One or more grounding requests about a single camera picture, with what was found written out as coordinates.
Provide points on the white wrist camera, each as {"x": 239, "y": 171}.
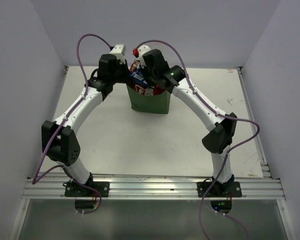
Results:
{"x": 139, "y": 52}
{"x": 119, "y": 51}

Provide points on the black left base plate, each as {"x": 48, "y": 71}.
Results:
{"x": 73, "y": 189}

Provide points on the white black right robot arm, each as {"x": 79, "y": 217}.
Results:
{"x": 221, "y": 126}

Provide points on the aluminium rail frame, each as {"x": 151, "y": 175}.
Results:
{"x": 152, "y": 165}

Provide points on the green brown paper bag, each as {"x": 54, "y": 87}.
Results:
{"x": 153, "y": 104}

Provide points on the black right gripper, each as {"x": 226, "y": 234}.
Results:
{"x": 145, "y": 74}

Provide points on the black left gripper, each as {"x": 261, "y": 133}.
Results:
{"x": 125, "y": 72}

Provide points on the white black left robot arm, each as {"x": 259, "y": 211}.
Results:
{"x": 59, "y": 137}

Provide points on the pink Real chips bag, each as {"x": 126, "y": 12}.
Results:
{"x": 157, "y": 90}

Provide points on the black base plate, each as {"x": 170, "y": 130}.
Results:
{"x": 73, "y": 189}
{"x": 218, "y": 190}

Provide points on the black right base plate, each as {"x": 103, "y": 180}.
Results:
{"x": 218, "y": 190}

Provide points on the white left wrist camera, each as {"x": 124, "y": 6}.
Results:
{"x": 119, "y": 51}

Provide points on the blue snack bag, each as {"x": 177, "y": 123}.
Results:
{"x": 137, "y": 76}

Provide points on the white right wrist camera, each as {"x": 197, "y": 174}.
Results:
{"x": 139, "y": 52}

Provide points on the orange red Doritos bag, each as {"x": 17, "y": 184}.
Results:
{"x": 144, "y": 90}

